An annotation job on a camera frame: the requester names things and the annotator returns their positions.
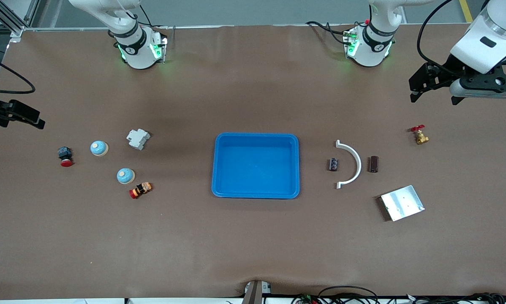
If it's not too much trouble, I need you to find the light blue call bell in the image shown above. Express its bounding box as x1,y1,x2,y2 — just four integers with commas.
90,140,109,157
117,168,136,185

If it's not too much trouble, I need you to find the red emergency stop button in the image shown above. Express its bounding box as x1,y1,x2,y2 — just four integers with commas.
57,146,73,167

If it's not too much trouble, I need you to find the white circuit breaker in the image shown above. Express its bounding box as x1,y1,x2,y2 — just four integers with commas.
126,128,151,151

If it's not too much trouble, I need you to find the silver metal box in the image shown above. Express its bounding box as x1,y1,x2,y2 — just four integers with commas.
380,185,425,222

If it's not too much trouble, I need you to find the red and yellow push button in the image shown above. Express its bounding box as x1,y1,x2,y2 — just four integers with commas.
129,182,153,199

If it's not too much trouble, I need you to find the blue plastic tray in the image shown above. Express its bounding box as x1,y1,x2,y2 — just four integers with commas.
211,133,300,199

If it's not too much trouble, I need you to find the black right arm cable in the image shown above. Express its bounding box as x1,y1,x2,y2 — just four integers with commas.
0,51,36,94

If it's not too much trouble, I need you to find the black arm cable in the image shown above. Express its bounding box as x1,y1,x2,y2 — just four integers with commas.
0,51,36,94
417,0,496,79

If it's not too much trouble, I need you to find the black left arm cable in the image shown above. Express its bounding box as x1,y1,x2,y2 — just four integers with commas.
417,0,496,79

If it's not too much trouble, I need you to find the brass valve with red handle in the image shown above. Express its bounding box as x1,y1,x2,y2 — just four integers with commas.
410,125,430,145

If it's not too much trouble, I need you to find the aluminium frame profile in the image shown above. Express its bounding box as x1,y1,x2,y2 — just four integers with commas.
0,0,38,38

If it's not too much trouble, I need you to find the white curved plastic bracket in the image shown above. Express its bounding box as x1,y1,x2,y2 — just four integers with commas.
335,140,362,189

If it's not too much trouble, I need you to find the black base cable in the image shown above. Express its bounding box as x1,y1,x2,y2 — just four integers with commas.
306,20,347,45
137,4,169,30

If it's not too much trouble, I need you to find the black cable bundle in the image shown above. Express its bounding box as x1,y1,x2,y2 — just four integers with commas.
291,286,506,304

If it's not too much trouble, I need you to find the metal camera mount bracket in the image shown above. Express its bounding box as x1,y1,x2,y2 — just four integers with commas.
241,280,272,304

